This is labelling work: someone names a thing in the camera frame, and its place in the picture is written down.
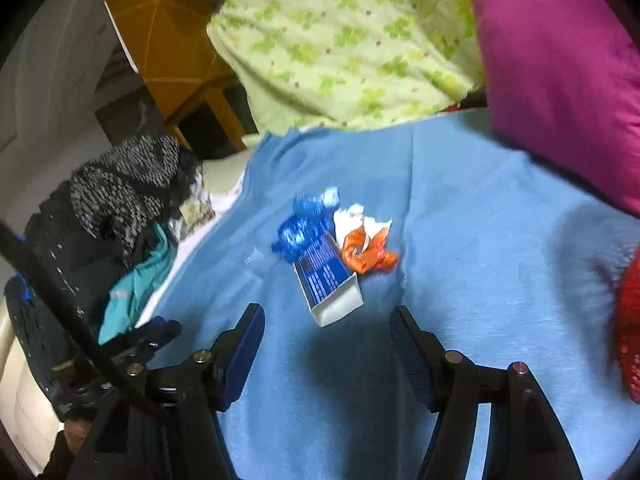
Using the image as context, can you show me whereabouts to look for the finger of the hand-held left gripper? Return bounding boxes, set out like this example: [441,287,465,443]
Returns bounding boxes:
[107,317,182,362]

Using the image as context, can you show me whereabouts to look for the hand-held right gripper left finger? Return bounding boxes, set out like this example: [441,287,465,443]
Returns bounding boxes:
[65,303,266,480]

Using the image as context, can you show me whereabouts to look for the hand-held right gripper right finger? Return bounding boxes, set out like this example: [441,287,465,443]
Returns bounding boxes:
[390,305,583,480]

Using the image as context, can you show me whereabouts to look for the blue and white carton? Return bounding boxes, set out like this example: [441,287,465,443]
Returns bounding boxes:
[292,232,364,328]

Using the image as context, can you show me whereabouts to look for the orange wrapper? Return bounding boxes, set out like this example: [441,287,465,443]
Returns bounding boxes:
[340,225,402,275]

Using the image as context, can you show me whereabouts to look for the blue wrapper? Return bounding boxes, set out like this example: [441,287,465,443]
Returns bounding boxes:
[271,187,342,263]

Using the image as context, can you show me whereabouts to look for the white tissue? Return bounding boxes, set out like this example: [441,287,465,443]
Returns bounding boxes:
[332,203,393,247]

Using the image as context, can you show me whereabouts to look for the red plastic mesh basket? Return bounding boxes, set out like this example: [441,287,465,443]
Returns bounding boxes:
[612,250,640,396]

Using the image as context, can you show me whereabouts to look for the person's left hand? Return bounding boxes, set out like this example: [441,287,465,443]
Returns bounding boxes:
[62,417,98,461]

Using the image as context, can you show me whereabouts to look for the teal garment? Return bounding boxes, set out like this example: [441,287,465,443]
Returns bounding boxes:
[97,222,177,346]

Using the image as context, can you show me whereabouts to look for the small patterned cloth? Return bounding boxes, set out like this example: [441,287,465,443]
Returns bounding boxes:
[179,199,217,228]

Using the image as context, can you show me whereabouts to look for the blue blanket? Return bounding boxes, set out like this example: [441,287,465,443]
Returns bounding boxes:
[135,110,640,480]

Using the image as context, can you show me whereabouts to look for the black white speckled garment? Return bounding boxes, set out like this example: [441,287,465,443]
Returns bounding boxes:
[70,135,183,267]

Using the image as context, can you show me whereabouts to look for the yellow wooden cabinet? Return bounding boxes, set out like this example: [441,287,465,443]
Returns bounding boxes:
[92,0,248,151]

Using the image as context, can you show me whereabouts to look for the magenta pillow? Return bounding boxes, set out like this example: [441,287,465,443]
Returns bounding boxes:
[457,0,640,216]

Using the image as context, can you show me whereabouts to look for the green clover print quilt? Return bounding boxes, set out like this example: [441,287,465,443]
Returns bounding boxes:
[206,0,488,133]

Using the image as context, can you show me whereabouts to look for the black cable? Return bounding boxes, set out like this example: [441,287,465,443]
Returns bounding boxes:
[0,219,168,418]

